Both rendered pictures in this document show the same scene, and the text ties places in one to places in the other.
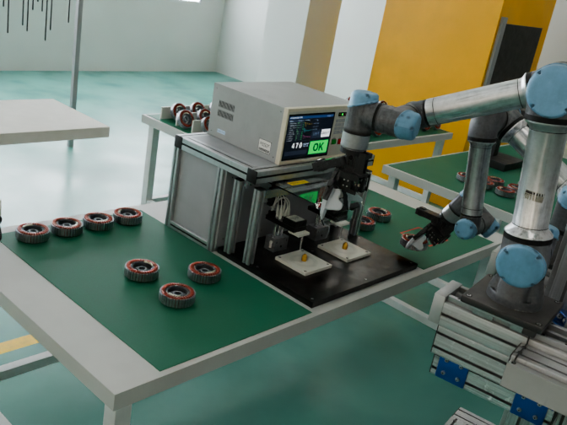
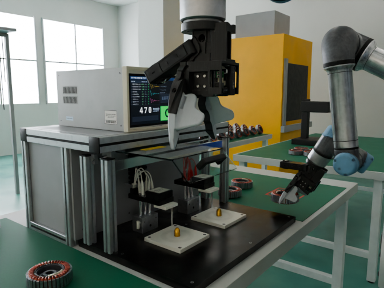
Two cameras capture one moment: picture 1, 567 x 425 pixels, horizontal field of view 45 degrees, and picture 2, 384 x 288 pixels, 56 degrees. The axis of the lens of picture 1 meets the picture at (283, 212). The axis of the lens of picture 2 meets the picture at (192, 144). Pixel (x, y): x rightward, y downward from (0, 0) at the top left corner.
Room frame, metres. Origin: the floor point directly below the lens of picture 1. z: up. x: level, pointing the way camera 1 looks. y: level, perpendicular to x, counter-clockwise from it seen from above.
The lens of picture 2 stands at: (1.20, -0.12, 1.24)
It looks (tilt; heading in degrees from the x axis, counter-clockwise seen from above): 8 degrees down; 358
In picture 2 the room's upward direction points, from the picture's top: straight up
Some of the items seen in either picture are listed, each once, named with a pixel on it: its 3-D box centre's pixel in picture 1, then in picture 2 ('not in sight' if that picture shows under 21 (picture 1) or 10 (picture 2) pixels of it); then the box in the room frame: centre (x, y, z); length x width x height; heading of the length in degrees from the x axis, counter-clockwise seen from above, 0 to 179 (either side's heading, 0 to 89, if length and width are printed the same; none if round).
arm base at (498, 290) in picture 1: (519, 282); not in sight; (1.73, -0.66, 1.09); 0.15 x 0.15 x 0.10
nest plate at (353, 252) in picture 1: (343, 250); (219, 216); (2.49, -0.26, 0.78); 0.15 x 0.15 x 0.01; 50
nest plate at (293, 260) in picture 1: (303, 261); (177, 237); (2.30, -0.11, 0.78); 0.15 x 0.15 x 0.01; 50
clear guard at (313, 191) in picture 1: (312, 196); (171, 159); (2.29, -0.09, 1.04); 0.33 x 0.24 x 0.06; 50
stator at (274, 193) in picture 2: (413, 242); (284, 196); (2.60, -0.54, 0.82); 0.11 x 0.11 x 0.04
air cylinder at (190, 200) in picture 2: (317, 231); (188, 204); (2.58, -0.15, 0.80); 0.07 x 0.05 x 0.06; 140
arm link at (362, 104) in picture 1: (362, 112); not in sight; (1.81, -0.16, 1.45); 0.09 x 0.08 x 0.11; 66
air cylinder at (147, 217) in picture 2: (276, 241); (145, 221); (2.39, 0.01, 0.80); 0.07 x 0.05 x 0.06; 140
